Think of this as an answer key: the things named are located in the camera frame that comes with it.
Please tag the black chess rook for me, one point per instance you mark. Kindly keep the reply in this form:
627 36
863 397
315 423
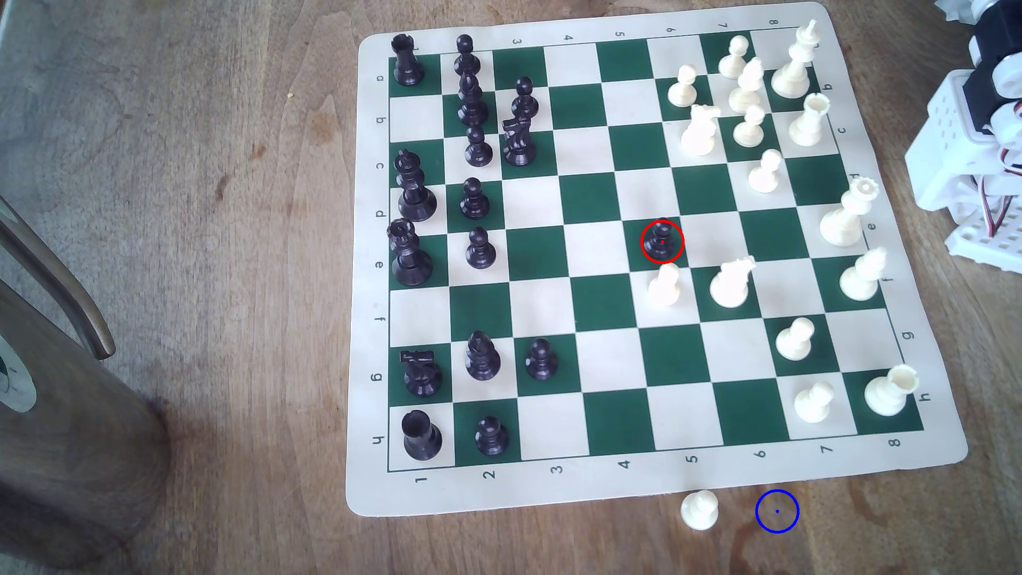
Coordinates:
421 438
408 64

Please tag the black chess knight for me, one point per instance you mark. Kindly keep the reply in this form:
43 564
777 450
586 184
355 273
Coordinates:
519 145
421 377

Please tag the green and white chess mat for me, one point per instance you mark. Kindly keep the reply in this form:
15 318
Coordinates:
599 255

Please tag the white chess king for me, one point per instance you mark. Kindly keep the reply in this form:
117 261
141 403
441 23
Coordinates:
792 73

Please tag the white chess rook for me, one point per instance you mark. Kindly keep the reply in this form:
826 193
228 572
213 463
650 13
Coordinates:
888 393
808 124

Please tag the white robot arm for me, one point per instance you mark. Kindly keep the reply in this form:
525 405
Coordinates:
942 152

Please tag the white chess pawn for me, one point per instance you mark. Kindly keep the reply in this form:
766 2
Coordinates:
794 343
749 130
733 61
765 176
814 406
682 90
699 513
663 289

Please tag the black chess queen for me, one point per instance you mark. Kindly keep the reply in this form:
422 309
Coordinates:
410 262

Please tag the black chess bishop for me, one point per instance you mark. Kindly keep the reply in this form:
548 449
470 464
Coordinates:
482 361
472 104

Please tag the white chess bishop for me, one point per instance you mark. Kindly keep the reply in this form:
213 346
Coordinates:
746 92
861 279

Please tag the white chess knight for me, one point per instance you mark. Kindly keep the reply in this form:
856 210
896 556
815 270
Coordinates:
699 134
730 287

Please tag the black chess pawn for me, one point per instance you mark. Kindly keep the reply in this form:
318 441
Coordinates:
662 243
481 251
474 202
492 438
467 57
541 362
478 149
524 100

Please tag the black chess king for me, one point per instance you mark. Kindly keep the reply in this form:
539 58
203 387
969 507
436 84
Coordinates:
415 196

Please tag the white chess queen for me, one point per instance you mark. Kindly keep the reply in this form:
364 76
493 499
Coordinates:
843 223

